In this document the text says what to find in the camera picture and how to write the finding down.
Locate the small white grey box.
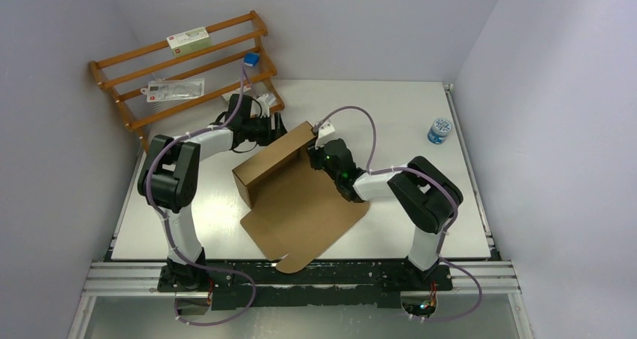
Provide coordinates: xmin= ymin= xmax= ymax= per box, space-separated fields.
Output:
xmin=222 ymin=91 xmax=239 ymax=104

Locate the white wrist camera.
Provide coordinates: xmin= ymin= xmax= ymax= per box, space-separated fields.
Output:
xmin=256 ymin=92 xmax=277 ymax=117
xmin=314 ymin=120 xmax=337 ymax=150

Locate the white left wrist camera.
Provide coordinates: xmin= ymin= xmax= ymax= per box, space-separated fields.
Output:
xmin=256 ymin=92 xmax=277 ymax=117

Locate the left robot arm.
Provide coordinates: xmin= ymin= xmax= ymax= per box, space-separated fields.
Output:
xmin=137 ymin=94 xmax=287 ymax=292

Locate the blue white lidded jar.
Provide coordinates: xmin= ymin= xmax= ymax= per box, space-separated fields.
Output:
xmin=427 ymin=117 xmax=453 ymax=144

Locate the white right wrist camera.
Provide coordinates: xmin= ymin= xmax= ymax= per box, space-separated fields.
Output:
xmin=314 ymin=120 xmax=337 ymax=150

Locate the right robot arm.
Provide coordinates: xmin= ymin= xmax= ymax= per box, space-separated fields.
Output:
xmin=306 ymin=138 xmax=463 ymax=289

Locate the small blue cube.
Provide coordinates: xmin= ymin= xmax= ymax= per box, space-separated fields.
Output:
xmin=243 ymin=53 xmax=260 ymax=67

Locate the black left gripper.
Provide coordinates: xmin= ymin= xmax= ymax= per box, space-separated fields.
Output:
xmin=243 ymin=113 xmax=295 ymax=147

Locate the clear blister pack card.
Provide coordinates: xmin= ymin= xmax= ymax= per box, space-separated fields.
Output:
xmin=140 ymin=78 xmax=205 ymax=102

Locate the brown cardboard box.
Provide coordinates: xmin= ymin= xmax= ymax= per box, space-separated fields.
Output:
xmin=232 ymin=122 xmax=370 ymax=274

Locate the white green product box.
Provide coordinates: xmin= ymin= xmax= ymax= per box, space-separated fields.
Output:
xmin=166 ymin=27 xmax=212 ymax=57

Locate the wooden tiered rack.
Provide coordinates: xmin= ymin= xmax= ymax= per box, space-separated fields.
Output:
xmin=89 ymin=11 xmax=285 ymax=150

